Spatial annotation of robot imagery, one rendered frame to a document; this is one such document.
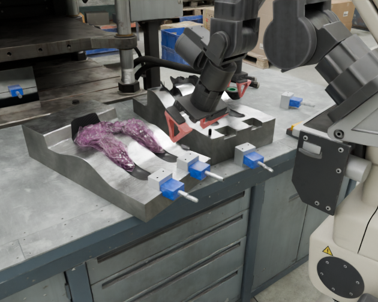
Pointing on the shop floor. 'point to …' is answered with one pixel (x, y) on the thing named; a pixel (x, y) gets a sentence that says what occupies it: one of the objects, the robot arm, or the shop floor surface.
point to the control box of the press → (153, 8)
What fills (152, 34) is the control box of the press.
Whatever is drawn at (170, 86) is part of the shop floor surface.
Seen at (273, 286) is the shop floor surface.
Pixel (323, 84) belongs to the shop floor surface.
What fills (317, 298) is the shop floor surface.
